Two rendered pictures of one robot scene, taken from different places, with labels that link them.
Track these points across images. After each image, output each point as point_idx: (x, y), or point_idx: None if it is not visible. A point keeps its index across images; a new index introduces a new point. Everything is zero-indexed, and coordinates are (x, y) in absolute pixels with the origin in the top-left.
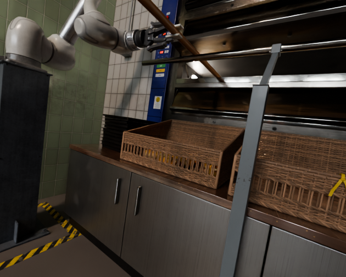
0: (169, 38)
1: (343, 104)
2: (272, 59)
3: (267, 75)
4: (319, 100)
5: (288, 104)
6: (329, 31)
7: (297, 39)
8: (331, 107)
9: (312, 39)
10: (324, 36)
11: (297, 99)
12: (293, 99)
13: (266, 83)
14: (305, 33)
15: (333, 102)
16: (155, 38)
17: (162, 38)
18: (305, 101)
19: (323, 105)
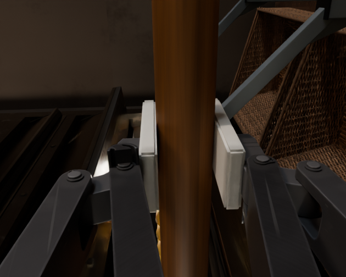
0: (245, 147)
1: (219, 204)
2: (227, 101)
3: (283, 43)
4: (219, 226)
5: (241, 258)
6: (101, 223)
7: (96, 269)
8: (229, 210)
9: (102, 252)
10: (103, 236)
11: (227, 250)
12: (227, 257)
13: (308, 18)
14: (94, 246)
15: (220, 213)
16: (276, 260)
17: (255, 175)
18: (227, 239)
19: (229, 218)
